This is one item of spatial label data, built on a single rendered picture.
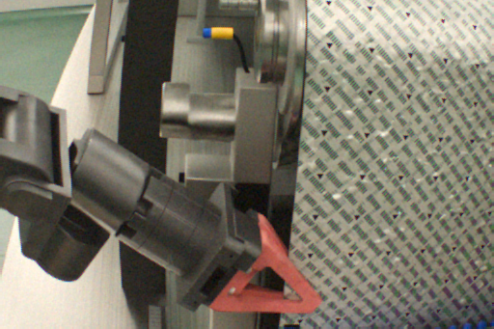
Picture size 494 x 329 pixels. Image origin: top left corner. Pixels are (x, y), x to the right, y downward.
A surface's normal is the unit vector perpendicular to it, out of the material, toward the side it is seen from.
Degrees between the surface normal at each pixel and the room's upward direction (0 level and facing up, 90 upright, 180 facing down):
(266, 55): 102
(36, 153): 38
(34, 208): 118
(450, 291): 90
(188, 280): 60
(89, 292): 0
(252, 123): 90
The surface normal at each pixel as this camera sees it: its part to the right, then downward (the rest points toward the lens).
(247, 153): 0.04, 0.33
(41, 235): 0.16, 0.74
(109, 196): 0.17, 0.14
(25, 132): 0.30, -0.66
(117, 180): 0.33, -0.13
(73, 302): 0.07, -0.94
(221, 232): -0.83, -0.51
